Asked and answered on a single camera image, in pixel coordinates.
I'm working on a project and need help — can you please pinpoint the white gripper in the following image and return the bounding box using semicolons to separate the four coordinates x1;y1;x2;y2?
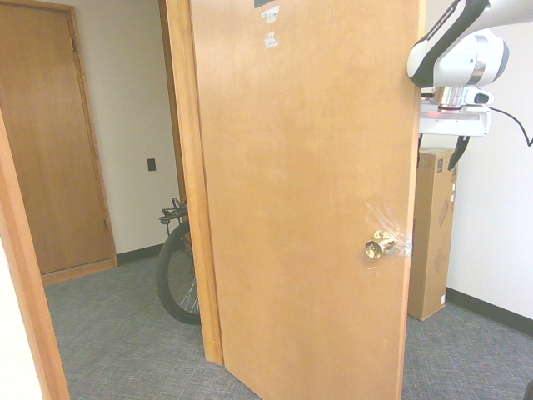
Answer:
416;102;494;171

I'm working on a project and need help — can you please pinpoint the light wooden door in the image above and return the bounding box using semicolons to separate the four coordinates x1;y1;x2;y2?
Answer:
189;0;428;400

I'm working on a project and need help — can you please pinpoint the brass door knob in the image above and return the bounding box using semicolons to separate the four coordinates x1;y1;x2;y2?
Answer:
364;229;397;261

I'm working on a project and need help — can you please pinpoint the closed wooden door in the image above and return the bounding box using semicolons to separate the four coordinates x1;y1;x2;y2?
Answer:
0;0;120;287

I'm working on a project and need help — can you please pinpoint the dark wooden hallway door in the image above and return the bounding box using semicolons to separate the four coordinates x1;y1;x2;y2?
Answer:
0;5;108;277

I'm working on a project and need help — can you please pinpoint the tall brown cardboard box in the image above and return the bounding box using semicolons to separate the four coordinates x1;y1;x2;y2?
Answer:
406;145;460;323

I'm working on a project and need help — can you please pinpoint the clear plastic tape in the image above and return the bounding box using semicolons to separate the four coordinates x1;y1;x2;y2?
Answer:
359;201;414;273

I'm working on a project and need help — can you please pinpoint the black bicycle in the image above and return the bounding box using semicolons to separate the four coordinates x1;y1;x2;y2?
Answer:
155;197;205;327

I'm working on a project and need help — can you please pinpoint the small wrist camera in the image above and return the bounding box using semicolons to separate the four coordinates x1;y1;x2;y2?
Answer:
463;86;496;106

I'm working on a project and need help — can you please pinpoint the black camera cable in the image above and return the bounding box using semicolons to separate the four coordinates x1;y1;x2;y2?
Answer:
486;105;533;148

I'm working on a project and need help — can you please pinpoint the wooden door frame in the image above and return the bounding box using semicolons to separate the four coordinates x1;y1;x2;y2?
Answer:
0;0;226;400

